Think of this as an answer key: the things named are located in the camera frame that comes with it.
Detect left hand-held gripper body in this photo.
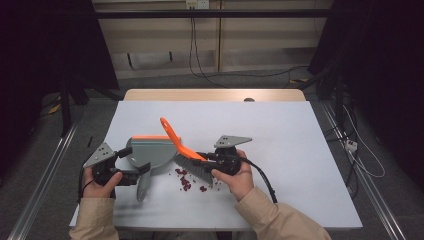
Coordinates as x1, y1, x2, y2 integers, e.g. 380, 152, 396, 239
83, 142, 129, 187

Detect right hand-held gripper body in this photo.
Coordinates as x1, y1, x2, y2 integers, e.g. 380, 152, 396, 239
213, 134, 253, 177

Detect grey dustpan with orange edge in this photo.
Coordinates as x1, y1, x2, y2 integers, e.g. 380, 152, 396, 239
125, 134, 183, 203

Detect red beans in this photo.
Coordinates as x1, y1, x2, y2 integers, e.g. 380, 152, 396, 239
174, 168, 231, 193

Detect orange hand brush grey bristles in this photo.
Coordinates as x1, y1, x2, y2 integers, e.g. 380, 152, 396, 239
159, 116, 214, 187

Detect person's right hand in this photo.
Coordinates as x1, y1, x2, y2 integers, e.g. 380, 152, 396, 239
210, 149, 255, 202

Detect person's left hand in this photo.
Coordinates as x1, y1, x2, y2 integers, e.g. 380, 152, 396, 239
80, 166, 124, 200

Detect black metal stand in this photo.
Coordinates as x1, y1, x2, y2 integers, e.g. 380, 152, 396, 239
58, 76, 91, 138

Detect wooden table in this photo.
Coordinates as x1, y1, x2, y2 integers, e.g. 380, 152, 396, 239
123, 88, 307, 102

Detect white table cover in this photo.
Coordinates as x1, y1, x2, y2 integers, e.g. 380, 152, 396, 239
69, 100, 364, 231

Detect black curtain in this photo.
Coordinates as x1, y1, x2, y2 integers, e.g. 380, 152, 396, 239
0, 0, 120, 178
308, 0, 424, 191

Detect white power adapter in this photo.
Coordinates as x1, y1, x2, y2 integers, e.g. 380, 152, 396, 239
344, 139, 359, 154

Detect black horizontal bar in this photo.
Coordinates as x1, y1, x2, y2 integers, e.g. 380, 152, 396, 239
94, 9, 334, 19

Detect left hand-held gripper black cable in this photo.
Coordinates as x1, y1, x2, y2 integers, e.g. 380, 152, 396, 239
77, 166, 94, 204

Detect hand-held gripper black cable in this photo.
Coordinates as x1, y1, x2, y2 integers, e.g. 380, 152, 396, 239
77, 166, 94, 204
239, 156, 279, 204

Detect right hand-held gripper black cable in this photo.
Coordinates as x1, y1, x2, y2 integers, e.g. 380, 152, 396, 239
239, 156, 279, 204

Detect aluminium floor rail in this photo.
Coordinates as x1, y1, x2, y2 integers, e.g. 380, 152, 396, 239
319, 101, 408, 240
6, 123, 79, 240

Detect black hanging wall cable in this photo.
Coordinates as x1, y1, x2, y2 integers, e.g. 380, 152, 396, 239
188, 6, 311, 89

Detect black floor cable bundle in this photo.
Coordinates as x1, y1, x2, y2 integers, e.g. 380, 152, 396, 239
318, 74, 360, 198

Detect white floor cable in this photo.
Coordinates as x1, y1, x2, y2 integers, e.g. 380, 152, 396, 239
343, 104, 386, 179

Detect white wall socket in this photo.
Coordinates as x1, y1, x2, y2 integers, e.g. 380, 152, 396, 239
185, 0, 210, 10

